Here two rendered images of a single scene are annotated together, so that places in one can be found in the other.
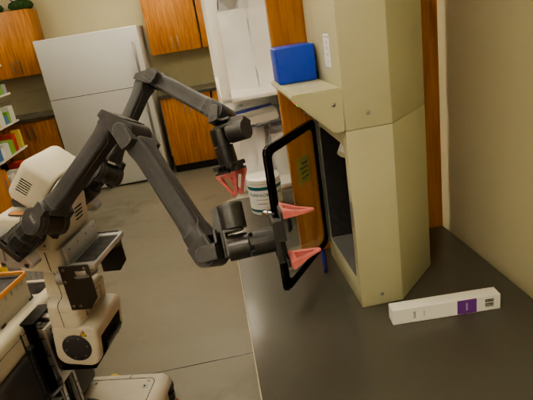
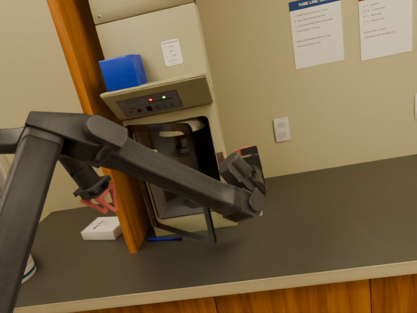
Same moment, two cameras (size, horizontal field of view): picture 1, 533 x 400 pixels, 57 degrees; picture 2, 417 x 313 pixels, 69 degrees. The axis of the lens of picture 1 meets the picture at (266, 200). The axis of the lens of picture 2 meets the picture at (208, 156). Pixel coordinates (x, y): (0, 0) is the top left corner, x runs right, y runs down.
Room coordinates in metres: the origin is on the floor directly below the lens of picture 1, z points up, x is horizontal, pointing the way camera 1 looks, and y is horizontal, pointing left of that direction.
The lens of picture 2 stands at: (0.94, 0.79, 1.54)
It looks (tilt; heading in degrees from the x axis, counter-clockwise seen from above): 17 degrees down; 282
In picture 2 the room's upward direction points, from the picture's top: 12 degrees counter-clockwise
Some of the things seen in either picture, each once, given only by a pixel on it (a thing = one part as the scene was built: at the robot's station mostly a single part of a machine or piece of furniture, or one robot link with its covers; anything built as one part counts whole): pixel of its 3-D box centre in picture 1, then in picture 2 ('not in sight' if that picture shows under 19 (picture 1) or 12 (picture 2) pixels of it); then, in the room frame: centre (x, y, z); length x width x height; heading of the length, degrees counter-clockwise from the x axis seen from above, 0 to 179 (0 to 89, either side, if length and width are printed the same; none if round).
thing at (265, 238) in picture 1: (266, 240); (251, 176); (0.99, 0.02, 1.22); 0.07 x 0.07 x 0.10; 5
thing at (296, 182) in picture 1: (299, 201); (169, 182); (1.27, -0.09, 1.19); 0.30 x 0.01 x 0.40; 149
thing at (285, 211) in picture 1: (293, 218); (246, 156); (1.00, -0.05, 1.26); 0.09 x 0.07 x 0.07; 95
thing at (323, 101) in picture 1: (304, 103); (159, 97); (1.25, -0.13, 1.46); 0.32 x 0.11 x 0.10; 4
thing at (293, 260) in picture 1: (299, 248); not in sight; (1.00, -0.06, 1.19); 0.09 x 0.07 x 0.07; 95
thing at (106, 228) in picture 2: not in sight; (105, 227); (1.66, -0.25, 0.96); 0.16 x 0.12 x 0.04; 173
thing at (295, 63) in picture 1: (293, 63); (124, 72); (1.33, -0.13, 1.56); 0.10 x 0.10 x 0.09; 4
